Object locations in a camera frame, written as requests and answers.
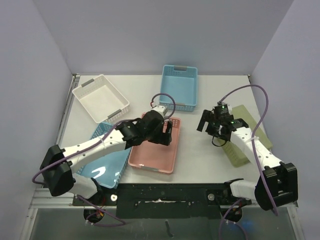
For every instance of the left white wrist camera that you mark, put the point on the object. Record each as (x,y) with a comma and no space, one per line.
(162,110)

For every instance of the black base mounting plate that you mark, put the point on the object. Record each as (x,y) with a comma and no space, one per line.
(166,200)

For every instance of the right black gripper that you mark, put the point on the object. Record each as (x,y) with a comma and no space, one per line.
(210,124)

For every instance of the large light blue basket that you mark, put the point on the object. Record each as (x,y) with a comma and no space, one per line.
(108,169)

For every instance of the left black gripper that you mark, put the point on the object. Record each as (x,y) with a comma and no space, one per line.
(163,138)

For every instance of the white perforated plastic basket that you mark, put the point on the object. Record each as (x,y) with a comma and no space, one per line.
(101,100)

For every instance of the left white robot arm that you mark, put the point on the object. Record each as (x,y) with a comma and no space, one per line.
(123,135)

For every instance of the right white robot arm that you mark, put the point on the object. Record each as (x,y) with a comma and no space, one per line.
(277,184)

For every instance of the pink perforated plastic basket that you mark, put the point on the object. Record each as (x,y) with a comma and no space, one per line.
(156,157)

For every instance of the olive green plastic basket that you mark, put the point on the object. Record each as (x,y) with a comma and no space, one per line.
(236,157)

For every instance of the aluminium frame rail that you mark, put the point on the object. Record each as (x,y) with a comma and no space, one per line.
(62,125)

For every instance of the small light blue basket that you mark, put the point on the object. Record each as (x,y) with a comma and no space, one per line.
(181,83)

